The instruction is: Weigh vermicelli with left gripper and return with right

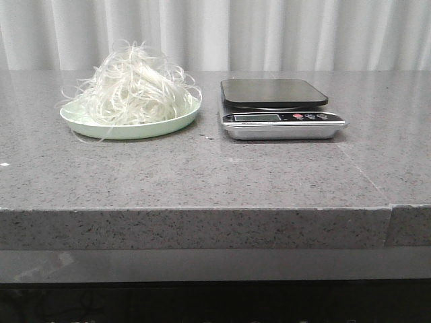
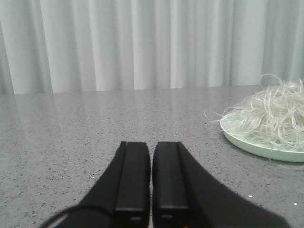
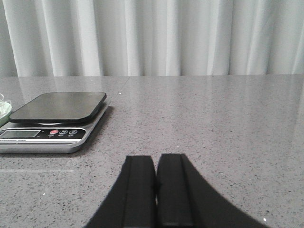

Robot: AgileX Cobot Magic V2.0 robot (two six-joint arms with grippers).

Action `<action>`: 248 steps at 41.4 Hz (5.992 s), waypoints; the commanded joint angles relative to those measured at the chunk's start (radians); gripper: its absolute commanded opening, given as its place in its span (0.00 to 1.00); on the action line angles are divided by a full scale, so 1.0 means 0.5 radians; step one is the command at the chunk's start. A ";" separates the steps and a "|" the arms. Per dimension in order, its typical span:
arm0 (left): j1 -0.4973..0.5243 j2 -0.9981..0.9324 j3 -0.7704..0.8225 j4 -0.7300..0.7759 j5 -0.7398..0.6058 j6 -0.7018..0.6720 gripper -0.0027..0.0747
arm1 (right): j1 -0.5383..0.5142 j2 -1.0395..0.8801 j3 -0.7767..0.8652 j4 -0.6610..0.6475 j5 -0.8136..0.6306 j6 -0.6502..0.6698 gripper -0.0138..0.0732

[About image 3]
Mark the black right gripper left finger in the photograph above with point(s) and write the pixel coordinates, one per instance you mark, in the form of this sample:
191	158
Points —
131	201

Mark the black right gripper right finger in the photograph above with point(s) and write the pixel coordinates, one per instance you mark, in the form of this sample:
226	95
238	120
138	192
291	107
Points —
187	200

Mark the white vermicelli bundle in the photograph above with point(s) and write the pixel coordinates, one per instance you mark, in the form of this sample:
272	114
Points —
2	102

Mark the digital kitchen scale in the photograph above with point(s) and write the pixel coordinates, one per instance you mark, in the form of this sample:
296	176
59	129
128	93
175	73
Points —
55	122

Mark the light green plate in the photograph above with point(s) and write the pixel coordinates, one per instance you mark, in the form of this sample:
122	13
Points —
4	114

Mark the white curtain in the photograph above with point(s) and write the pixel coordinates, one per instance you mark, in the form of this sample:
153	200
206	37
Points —
151	37

